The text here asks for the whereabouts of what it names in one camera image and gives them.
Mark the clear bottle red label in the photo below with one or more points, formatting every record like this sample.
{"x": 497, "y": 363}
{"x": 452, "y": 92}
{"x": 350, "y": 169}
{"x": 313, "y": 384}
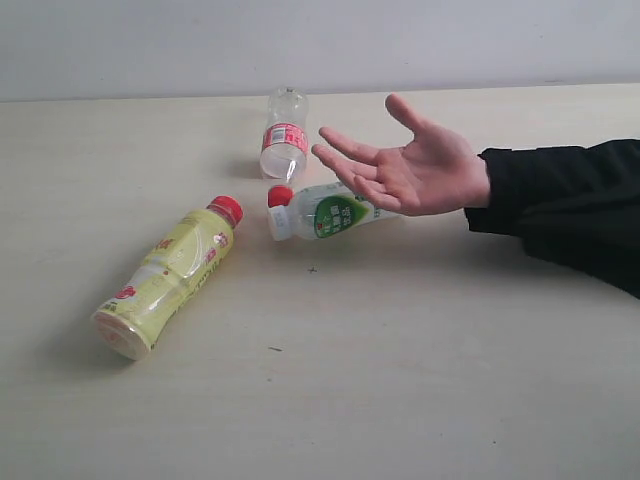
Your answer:
{"x": 285, "y": 143}

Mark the black sleeved forearm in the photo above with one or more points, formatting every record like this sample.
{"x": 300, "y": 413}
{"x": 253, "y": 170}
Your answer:
{"x": 573, "y": 206}

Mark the yellow drink bottle red cap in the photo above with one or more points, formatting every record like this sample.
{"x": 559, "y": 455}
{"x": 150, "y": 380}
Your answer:
{"x": 132, "y": 320}

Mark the clear bottle green label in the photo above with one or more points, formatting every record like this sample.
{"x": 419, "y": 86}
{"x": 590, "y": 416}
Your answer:
{"x": 318, "y": 212}

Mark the person's open bare hand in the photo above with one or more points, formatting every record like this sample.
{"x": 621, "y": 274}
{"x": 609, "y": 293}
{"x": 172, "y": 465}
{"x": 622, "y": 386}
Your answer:
{"x": 435, "y": 173}

